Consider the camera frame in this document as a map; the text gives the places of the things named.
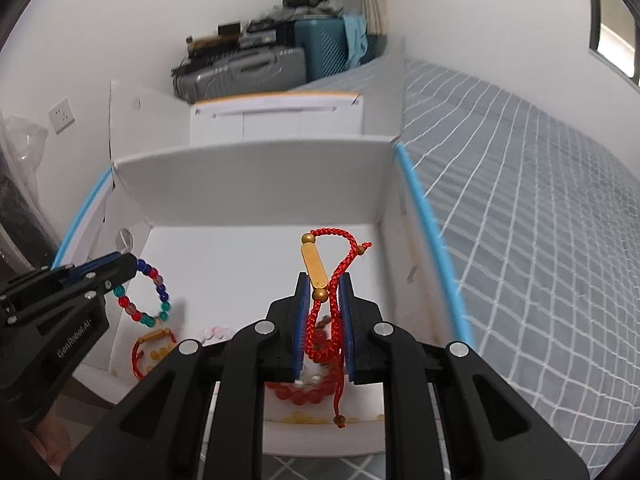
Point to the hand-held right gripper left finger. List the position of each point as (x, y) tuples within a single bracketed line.
[(300, 340)]

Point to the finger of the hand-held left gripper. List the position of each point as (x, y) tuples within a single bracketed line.
[(100, 266), (117, 275)]

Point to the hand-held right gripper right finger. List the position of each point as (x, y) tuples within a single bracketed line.
[(350, 340)]

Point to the white cardboard box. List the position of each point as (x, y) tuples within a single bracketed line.
[(225, 260)]

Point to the person's left hand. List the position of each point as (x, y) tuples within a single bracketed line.
[(47, 445)]

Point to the clear plastic bag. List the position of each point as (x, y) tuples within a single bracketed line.
[(25, 145)]

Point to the grey checked bed sheet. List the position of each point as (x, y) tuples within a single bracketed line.
[(525, 210)]

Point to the grey suitcase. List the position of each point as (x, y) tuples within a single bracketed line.
[(240, 72)]

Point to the pile of dark items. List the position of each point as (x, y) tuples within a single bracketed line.
[(230, 35)]

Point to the teal suitcase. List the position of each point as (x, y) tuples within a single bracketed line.
[(320, 45)]

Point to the teal cloth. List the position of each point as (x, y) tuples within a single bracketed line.
[(356, 35)]

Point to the window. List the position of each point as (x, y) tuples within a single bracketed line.
[(615, 40)]

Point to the white wall socket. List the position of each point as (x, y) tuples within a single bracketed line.
[(62, 116)]

